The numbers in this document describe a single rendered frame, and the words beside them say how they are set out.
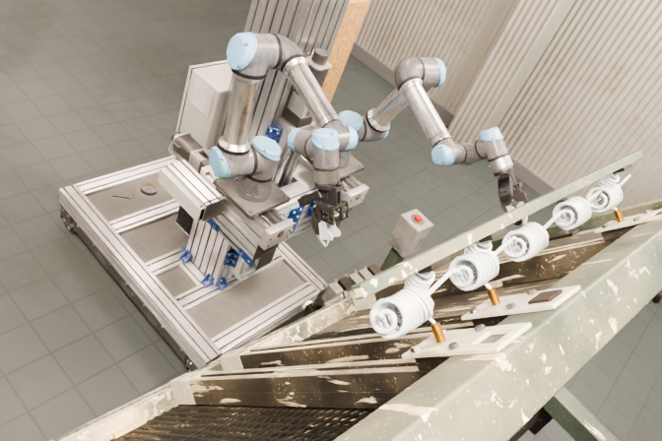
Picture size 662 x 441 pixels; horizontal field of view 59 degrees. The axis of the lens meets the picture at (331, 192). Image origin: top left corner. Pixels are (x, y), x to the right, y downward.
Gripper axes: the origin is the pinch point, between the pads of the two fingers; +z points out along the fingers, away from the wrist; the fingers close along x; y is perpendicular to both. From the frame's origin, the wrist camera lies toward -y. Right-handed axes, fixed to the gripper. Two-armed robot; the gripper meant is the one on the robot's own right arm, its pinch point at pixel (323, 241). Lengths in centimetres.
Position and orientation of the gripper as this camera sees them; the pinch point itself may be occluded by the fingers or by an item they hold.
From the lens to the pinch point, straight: 181.0
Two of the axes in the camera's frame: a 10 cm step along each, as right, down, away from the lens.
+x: 6.5, -2.9, 7.1
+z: 0.3, 9.3, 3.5
